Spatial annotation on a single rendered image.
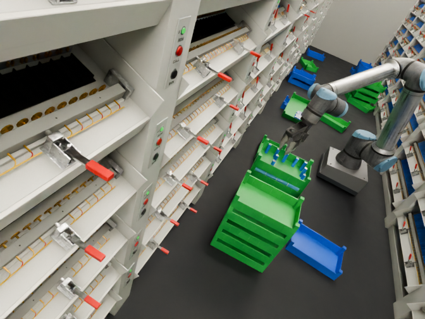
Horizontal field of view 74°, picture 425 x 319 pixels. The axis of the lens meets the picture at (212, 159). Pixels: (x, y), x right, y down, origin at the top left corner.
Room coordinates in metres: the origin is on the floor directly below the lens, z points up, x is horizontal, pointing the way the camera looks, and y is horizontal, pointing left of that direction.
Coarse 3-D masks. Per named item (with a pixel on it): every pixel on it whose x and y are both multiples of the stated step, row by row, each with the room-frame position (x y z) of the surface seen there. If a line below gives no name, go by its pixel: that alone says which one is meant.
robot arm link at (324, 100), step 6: (324, 90) 1.36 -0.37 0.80; (318, 96) 1.34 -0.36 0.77; (324, 96) 1.33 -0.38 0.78; (330, 96) 1.33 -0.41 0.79; (336, 96) 1.36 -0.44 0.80; (312, 102) 1.34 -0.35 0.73; (318, 102) 1.33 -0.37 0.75; (324, 102) 1.33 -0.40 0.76; (330, 102) 1.33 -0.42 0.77; (336, 102) 1.38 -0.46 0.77; (312, 108) 1.32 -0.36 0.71; (318, 108) 1.32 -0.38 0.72; (324, 108) 1.33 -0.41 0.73; (330, 108) 1.35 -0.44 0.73; (318, 114) 1.31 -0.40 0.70
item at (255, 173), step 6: (252, 168) 1.24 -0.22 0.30; (252, 174) 1.24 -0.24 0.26; (258, 174) 1.24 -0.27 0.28; (264, 180) 1.23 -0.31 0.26; (270, 180) 1.23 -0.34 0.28; (276, 186) 1.22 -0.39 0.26; (282, 186) 1.22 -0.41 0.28; (288, 192) 1.21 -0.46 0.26; (294, 192) 1.21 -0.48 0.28; (300, 192) 1.20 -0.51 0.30
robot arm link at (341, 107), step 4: (336, 100) 1.38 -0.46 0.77; (340, 100) 1.42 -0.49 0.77; (336, 104) 1.37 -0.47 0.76; (340, 104) 1.39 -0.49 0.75; (344, 104) 1.42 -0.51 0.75; (336, 108) 1.37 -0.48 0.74; (340, 108) 1.39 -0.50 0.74; (344, 108) 1.41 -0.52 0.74; (328, 112) 1.37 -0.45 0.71; (332, 112) 1.37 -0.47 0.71; (336, 112) 1.38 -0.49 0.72; (340, 112) 1.40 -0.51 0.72; (344, 112) 1.41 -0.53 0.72; (336, 116) 1.41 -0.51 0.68; (340, 116) 1.42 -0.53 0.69
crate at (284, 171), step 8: (264, 144) 1.42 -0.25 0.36; (272, 144) 1.43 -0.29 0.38; (272, 152) 1.43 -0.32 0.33; (280, 152) 1.42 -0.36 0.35; (256, 160) 1.24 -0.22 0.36; (264, 160) 1.33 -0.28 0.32; (272, 160) 1.35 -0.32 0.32; (280, 160) 1.39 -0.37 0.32; (288, 160) 1.41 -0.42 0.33; (304, 160) 1.40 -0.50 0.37; (312, 160) 1.39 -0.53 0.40; (264, 168) 1.24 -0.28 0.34; (272, 168) 1.23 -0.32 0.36; (280, 168) 1.31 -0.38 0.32; (288, 168) 1.34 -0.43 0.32; (296, 168) 1.37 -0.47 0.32; (280, 176) 1.22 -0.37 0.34; (288, 176) 1.22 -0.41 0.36; (296, 176) 1.30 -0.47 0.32; (296, 184) 1.21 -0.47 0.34; (304, 184) 1.20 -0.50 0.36
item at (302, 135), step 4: (304, 120) 1.32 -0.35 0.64; (308, 124) 1.31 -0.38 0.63; (312, 124) 1.32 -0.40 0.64; (308, 128) 1.35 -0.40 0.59; (300, 132) 1.30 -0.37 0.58; (304, 132) 1.33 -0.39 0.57; (296, 136) 1.29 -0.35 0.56; (300, 136) 1.29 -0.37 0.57; (304, 136) 1.32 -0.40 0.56; (296, 140) 1.28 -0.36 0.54; (304, 140) 1.34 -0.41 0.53
